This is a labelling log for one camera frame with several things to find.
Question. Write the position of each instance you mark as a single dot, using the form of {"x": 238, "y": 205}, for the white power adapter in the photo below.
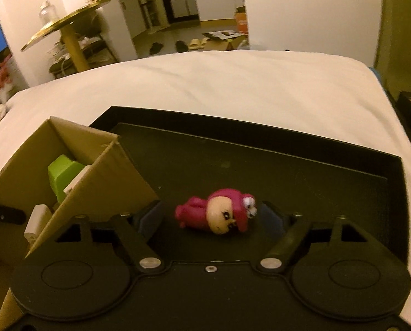
{"x": 39, "y": 218}

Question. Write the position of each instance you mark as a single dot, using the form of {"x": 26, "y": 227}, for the orange box on floor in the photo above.
{"x": 241, "y": 20}

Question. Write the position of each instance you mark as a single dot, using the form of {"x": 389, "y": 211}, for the yellow slippers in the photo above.
{"x": 197, "y": 44}

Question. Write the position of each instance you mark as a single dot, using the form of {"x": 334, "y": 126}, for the green cube toy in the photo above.
{"x": 61, "y": 172}

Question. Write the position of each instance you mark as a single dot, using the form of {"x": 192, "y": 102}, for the brown cardboard box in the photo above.
{"x": 108, "y": 184}

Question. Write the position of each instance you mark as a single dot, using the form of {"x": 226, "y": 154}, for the white square figure toy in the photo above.
{"x": 70, "y": 187}

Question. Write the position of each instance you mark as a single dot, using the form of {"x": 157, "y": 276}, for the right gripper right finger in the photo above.
{"x": 295, "y": 228}

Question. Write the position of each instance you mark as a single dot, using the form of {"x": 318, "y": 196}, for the pink hooded doll figure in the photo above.
{"x": 221, "y": 212}

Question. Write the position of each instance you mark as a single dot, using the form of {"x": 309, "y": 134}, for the open cardboard box on floor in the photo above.
{"x": 224, "y": 40}

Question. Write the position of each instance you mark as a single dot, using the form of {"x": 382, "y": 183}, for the glass jar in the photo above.
{"x": 48, "y": 13}

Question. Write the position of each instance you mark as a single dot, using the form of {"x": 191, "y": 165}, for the white bed sheet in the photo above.
{"x": 326, "y": 95}

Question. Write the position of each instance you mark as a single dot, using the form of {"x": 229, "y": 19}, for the black slippers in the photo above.
{"x": 179, "y": 47}

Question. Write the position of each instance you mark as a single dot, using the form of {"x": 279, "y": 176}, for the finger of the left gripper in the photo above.
{"x": 12, "y": 215}

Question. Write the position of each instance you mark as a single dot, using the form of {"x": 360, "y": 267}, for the round yellow side table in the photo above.
{"x": 64, "y": 27}

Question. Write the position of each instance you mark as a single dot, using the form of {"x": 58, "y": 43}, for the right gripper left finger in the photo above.
{"x": 134, "y": 231}

